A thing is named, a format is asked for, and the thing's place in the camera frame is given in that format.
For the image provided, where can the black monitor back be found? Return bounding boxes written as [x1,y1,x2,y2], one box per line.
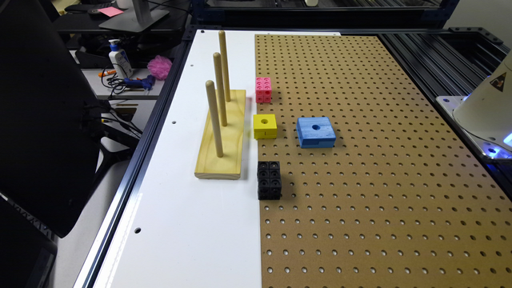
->
[1,0,102,238]

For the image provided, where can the black cube block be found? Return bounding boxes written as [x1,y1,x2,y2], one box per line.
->
[257,161,282,200]

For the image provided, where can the blue block with hole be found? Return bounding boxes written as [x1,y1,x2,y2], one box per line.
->
[296,117,336,149]

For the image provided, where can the pink sticky note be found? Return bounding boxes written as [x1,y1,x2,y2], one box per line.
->
[98,6,124,18]

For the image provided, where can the brown pegboard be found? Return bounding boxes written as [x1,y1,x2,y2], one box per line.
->
[255,34,511,287]

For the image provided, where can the pink bath loofah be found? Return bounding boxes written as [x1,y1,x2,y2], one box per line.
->
[147,55,172,80]

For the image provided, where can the yellow block with hole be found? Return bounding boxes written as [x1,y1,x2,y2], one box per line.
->
[253,114,277,139]

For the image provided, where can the wooden peg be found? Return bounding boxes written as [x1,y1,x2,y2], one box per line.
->
[213,52,227,126]
[206,80,223,158]
[218,30,231,102]

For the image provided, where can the blue glue gun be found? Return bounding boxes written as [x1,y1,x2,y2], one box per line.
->
[123,75,156,90]

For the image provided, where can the orange marker pen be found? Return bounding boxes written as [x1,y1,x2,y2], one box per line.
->
[98,70,116,78]

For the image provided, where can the pink cube block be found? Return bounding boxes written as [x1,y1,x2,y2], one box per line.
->
[255,77,272,103]

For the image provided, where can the near wooden peg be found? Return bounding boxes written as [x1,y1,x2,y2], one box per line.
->
[206,80,223,158]

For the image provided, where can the white lotion pump bottle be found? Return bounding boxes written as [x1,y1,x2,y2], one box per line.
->
[109,39,133,79]

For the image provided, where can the middle wooden peg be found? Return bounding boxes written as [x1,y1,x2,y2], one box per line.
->
[213,52,227,126]

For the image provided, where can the far wooden peg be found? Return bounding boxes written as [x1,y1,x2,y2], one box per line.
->
[218,30,231,102]

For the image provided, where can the silver monitor stand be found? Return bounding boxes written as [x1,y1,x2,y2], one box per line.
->
[98,0,169,32]

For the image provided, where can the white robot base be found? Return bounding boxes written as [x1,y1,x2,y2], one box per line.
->
[437,54,511,161]

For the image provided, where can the wooden peg base board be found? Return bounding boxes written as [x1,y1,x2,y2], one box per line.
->
[194,90,246,180]

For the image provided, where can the black cable bundle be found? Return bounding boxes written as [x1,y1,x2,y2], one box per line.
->
[99,63,128,99]

